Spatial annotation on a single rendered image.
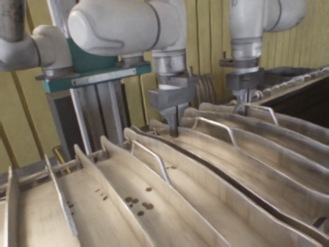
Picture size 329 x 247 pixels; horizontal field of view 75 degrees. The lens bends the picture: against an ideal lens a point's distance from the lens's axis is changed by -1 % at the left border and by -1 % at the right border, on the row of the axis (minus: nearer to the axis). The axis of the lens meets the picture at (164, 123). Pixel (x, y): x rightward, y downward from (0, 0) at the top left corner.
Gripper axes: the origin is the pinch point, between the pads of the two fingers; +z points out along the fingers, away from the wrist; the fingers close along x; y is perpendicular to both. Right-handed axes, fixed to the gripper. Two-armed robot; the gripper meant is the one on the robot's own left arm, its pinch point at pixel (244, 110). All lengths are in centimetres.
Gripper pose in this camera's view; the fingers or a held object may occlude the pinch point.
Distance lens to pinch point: 77.5
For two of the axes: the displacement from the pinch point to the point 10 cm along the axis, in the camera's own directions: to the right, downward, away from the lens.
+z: 1.0, 9.3, 3.6
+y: 5.7, 2.5, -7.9
